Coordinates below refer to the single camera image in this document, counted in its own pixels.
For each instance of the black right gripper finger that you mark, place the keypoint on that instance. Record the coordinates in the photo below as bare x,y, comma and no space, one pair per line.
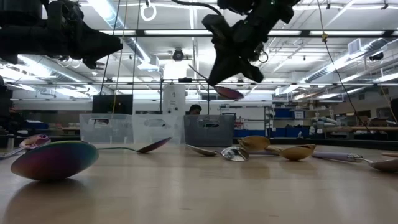
222,70

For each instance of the iridescent rainbow spoon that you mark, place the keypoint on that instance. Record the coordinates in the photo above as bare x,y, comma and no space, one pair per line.
35,141
230,93
56,160
155,145

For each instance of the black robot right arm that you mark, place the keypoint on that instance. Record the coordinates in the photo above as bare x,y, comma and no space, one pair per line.
280,7

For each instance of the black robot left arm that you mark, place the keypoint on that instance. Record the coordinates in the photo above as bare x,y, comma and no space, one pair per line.
18,40

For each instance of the black monitor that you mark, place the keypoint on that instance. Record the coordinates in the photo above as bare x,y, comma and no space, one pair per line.
105,104

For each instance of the person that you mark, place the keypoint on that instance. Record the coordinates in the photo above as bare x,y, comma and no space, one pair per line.
195,109

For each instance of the white equipment cabinet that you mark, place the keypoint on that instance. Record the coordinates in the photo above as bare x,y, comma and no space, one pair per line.
174,99

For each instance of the overhead light bar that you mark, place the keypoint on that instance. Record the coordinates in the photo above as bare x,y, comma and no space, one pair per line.
177,32

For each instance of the dark grey plastic bin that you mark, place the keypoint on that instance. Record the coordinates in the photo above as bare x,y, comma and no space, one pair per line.
211,135

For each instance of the blue storage bin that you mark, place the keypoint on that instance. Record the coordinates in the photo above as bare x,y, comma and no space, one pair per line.
37,125
292,132
250,133
283,113

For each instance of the clear plastic bin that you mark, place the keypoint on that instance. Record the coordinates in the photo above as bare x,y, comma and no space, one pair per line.
155,135
105,133

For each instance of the black equipment cabinet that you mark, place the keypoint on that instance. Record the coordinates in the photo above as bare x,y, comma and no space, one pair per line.
5,101

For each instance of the white ceiling vent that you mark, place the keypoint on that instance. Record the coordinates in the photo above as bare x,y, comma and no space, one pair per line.
354,46

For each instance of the black ceiling speaker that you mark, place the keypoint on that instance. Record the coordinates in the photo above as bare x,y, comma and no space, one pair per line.
376,56

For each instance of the wooden workbench top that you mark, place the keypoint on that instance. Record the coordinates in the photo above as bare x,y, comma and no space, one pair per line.
357,128

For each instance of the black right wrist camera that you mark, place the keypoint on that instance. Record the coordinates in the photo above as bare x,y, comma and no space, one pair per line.
216,28

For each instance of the silver ceiling air duct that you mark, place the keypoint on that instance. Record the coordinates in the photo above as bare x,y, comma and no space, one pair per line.
342,63
141,54

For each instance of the black round ceiling camera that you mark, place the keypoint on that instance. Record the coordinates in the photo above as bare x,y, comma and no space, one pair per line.
178,55

